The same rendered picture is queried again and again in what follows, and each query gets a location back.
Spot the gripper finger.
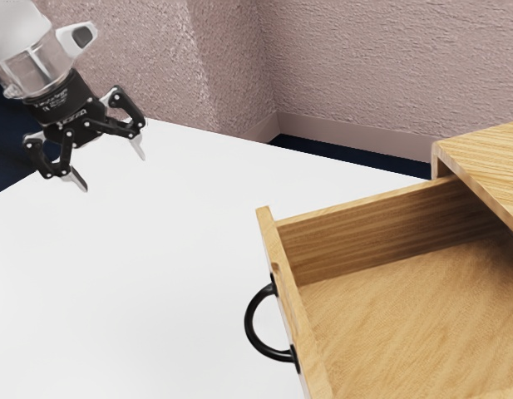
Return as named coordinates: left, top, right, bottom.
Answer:
left=81, top=85, right=148, bottom=162
left=22, top=128, right=90, bottom=194

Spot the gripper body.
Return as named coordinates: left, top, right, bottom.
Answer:
left=22, top=68, right=109, bottom=148

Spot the wooden drawer with black handle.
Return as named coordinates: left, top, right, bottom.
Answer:
left=244, top=174, right=513, bottom=399

